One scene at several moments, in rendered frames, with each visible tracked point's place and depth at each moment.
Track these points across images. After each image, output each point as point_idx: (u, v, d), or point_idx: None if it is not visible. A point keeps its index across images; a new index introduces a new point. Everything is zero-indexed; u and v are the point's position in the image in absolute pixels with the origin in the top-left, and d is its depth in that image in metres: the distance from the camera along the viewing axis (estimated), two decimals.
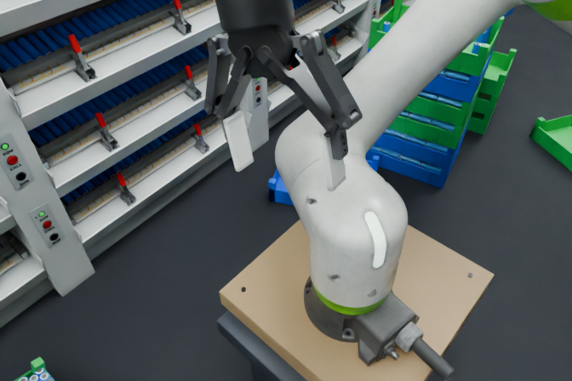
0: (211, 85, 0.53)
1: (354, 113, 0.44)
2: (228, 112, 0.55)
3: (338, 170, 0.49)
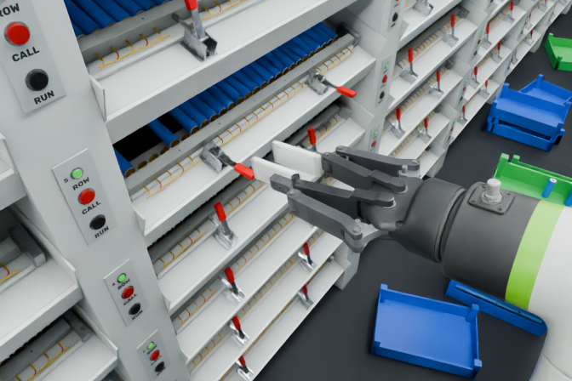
0: (368, 155, 0.51)
1: (296, 207, 0.48)
2: (324, 164, 0.52)
3: (264, 173, 0.53)
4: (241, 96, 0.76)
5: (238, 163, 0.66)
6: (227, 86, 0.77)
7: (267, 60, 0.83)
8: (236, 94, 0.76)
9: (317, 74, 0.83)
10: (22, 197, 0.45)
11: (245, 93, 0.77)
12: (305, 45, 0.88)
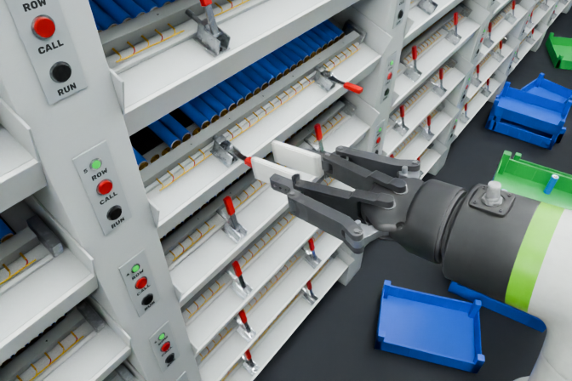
0: (368, 156, 0.51)
1: (296, 207, 0.48)
2: (325, 164, 0.52)
3: (264, 173, 0.53)
4: (250, 92, 0.78)
5: (248, 157, 0.68)
6: (237, 82, 0.78)
7: (275, 57, 0.84)
8: (244, 90, 0.77)
9: (324, 70, 0.85)
10: (43, 187, 0.46)
11: (254, 89, 0.78)
12: (311, 42, 0.89)
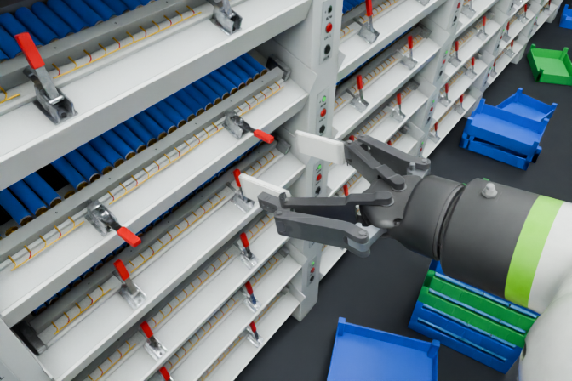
0: (316, 236, 0.45)
1: (368, 143, 0.54)
2: (291, 208, 0.47)
3: (310, 142, 0.57)
4: (142, 144, 0.69)
5: (122, 227, 0.59)
6: (128, 133, 0.69)
7: (180, 100, 0.76)
8: (135, 142, 0.69)
9: (235, 115, 0.76)
10: None
11: (147, 141, 0.70)
12: (225, 82, 0.81)
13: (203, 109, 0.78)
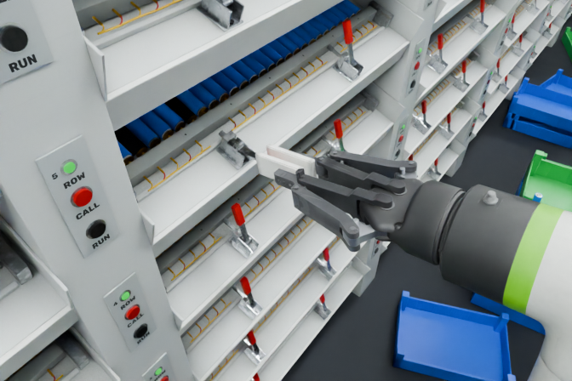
0: (323, 218, 0.47)
1: (340, 159, 0.53)
2: (306, 184, 0.51)
3: (282, 156, 0.55)
4: (255, 73, 0.66)
5: None
6: (239, 62, 0.66)
7: (283, 35, 0.73)
8: (248, 71, 0.66)
9: (339, 53, 0.74)
10: None
11: (260, 71, 0.67)
12: (325, 19, 0.78)
13: None
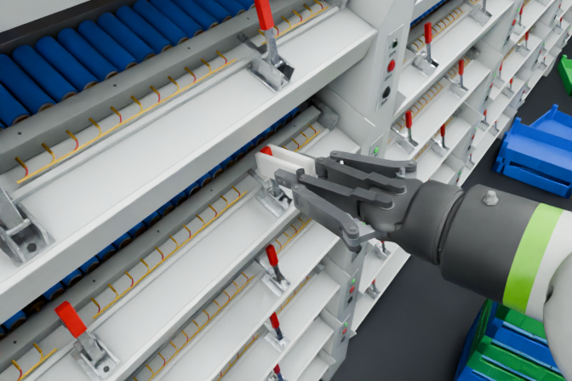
0: (323, 218, 0.47)
1: (340, 160, 0.52)
2: (306, 184, 0.51)
3: (282, 156, 0.55)
4: (142, 225, 0.51)
5: (80, 326, 0.41)
6: None
7: None
8: None
9: (262, 179, 0.59)
10: None
11: (150, 221, 0.52)
12: None
13: (223, 168, 0.59)
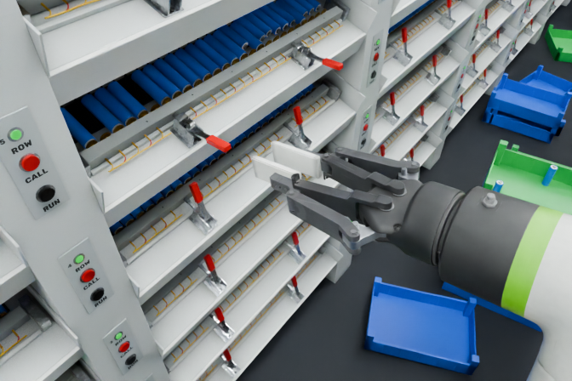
0: (319, 223, 0.47)
1: (345, 156, 0.53)
2: (302, 189, 0.50)
3: (287, 153, 0.55)
4: (218, 67, 0.71)
5: (211, 135, 0.61)
6: (203, 56, 0.71)
7: (248, 31, 0.77)
8: (212, 65, 0.70)
9: (302, 46, 0.78)
10: None
11: (223, 65, 0.71)
12: (285, 14, 0.83)
13: (265, 36, 0.79)
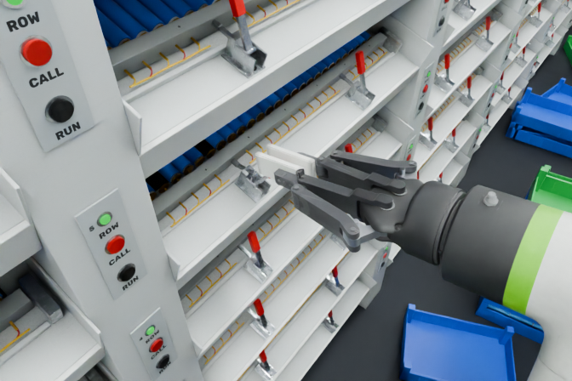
0: (323, 219, 0.47)
1: (340, 159, 0.53)
2: (306, 184, 0.51)
3: (282, 156, 0.55)
4: (271, 105, 0.68)
5: None
6: None
7: None
8: (264, 103, 0.67)
9: (351, 82, 0.75)
10: (37, 251, 0.36)
11: (275, 103, 0.68)
12: (337, 48, 0.79)
13: (320, 73, 0.76)
